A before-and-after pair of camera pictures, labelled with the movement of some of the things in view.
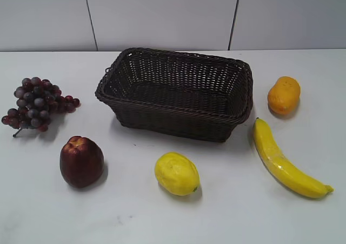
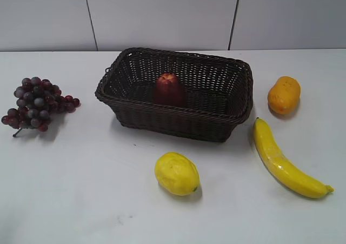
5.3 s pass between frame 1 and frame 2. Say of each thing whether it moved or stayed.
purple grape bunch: stayed
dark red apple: moved
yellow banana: stayed
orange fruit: stayed
